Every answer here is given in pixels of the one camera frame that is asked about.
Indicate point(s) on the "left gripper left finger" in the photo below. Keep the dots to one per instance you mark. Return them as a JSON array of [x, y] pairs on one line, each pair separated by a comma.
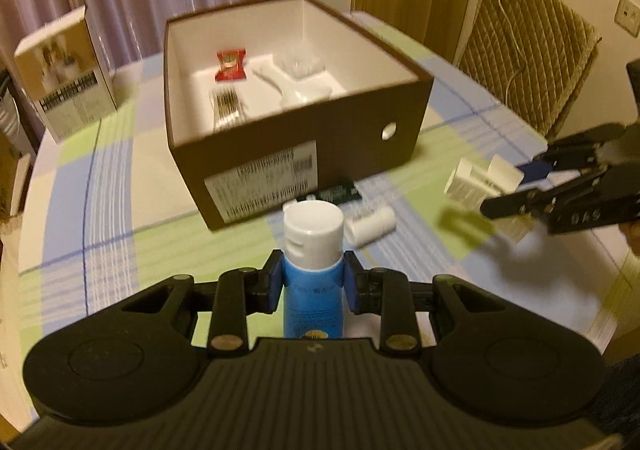
[[247, 290]]

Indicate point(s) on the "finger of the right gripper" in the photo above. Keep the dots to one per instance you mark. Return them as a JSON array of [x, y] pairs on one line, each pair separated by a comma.
[[520, 203], [550, 167]]

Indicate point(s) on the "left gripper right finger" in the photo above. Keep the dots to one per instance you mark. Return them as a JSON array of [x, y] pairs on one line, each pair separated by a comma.
[[366, 289]]

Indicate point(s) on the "white small carton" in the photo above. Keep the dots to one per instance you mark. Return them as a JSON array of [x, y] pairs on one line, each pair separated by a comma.
[[470, 185]]

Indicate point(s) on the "blue bottle white cap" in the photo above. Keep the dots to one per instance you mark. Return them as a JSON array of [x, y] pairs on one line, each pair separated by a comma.
[[313, 270]]

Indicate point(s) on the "red snack packet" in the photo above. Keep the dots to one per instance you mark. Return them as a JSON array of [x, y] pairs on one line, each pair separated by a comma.
[[231, 65]]

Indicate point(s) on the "clear box of floss picks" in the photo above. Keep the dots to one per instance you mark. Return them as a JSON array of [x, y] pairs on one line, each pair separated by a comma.
[[298, 64]]

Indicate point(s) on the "white cylinder container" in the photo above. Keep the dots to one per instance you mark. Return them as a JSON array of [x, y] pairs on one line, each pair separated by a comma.
[[366, 228]]

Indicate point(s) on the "quilted gold chair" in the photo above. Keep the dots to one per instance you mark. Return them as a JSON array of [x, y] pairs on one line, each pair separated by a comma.
[[534, 56]]

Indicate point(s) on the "checkered tablecloth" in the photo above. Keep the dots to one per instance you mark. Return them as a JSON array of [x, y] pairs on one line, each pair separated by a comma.
[[108, 214]]

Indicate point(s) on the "clear packet of toothpicks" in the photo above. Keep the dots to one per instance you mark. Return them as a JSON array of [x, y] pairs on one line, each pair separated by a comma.
[[229, 109]]

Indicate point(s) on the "brown cardboard storage box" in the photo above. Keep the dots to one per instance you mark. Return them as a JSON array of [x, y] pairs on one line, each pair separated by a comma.
[[270, 100]]

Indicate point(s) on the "brown cardboard boxes pile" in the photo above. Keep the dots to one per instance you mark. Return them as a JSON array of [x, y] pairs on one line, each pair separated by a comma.
[[15, 173]]

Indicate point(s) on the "white product carton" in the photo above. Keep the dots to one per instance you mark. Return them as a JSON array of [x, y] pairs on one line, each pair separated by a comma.
[[64, 74]]

